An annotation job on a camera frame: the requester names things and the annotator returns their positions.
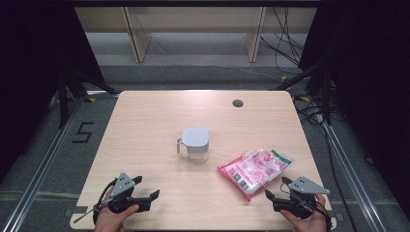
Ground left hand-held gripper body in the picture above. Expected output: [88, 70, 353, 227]
[107, 172, 153, 215]

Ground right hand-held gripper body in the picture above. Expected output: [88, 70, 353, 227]
[273, 176, 332, 220]

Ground pink printed sugar bag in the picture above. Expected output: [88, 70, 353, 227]
[217, 148, 295, 202]

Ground person's right hand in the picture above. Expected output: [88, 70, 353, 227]
[279, 193, 329, 232]

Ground person's left hand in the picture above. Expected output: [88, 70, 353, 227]
[94, 188, 140, 232]

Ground black metal stand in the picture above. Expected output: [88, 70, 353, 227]
[57, 67, 121, 130]
[270, 57, 334, 126]

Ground dark curtain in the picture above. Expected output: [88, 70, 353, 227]
[298, 0, 410, 223]
[0, 0, 106, 183]

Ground light wooden shelf unit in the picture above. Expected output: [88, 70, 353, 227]
[74, 7, 318, 64]

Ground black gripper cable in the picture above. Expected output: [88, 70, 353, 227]
[73, 178, 119, 225]
[317, 206, 334, 231]

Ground grey metal floor rail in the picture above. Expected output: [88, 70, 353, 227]
[0, 96, 85, 232]
[322, 121, 410, 232]

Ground black floor cables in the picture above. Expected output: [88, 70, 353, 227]
[293, 92, 359, 232]

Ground black cable bundle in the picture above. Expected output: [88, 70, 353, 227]
[259, 7, 307, 75]

